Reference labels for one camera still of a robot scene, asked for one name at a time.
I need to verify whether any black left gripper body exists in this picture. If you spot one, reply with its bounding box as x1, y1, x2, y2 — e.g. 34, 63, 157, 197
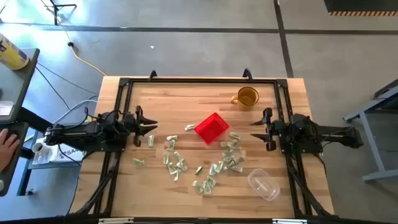
123, 105, 144, 147

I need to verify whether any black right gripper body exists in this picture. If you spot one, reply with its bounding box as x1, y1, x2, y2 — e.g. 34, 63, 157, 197
263, 107, 284, 152

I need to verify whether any amber glass mug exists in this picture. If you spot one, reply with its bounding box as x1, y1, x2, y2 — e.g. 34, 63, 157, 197
230, 86, 260, 112

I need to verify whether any clear plastic container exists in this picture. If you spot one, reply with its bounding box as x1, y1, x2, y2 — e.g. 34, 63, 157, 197
247, 168, 281, 202

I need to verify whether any red plastic basket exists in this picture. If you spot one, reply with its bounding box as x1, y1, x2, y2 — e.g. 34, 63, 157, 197
194, 112, 230, 146

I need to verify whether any white printed box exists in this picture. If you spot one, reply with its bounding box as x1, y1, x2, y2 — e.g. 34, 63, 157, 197
32, 143, 86, 165

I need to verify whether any black diagonal support bar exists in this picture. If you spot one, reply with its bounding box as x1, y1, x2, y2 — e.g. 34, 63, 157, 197
17, 106, 86, 152

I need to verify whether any white cup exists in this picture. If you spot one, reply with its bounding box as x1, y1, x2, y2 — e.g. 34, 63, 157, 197
32, 142, 50, 156

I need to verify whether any person's hand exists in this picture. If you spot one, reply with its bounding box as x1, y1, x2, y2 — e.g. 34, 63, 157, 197
0, 128, 21, 174

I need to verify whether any dark grey desk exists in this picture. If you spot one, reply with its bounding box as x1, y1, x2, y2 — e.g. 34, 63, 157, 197
0, 47, 40, 124

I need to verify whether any white label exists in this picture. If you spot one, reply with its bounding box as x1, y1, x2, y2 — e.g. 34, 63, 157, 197
0, 101, 15, 116

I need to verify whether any black tripod stand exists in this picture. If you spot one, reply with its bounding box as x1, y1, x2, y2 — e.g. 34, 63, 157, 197
49, 0, 78, 26

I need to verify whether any black hazard striped mat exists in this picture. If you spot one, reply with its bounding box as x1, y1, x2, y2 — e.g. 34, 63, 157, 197
323, 0, 398, 17

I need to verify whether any yellow wipes canister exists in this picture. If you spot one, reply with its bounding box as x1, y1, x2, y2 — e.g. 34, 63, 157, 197
0, 32, 30, 70

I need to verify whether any white cable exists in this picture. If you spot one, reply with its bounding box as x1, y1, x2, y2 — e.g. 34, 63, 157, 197
52, 98, 100, 124

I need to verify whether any silver metal bracket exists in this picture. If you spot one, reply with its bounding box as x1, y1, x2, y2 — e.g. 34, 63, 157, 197
272, 218, 308, 224
98, 217, 135, 224

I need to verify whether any black floor cable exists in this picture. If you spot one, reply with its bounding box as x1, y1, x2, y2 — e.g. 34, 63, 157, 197
34, 66, 72, 111
35, 61, 100, 96

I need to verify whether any yellow floor cable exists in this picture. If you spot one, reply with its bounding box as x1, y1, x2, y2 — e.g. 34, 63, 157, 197
39, 0, 108, 77

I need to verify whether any grey metal table frame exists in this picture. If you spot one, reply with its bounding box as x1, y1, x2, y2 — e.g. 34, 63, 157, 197
343, 78, 398, 183

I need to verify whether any blue metal shelf frame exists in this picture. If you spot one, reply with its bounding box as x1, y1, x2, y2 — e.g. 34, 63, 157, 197
16, 129, 82, 197

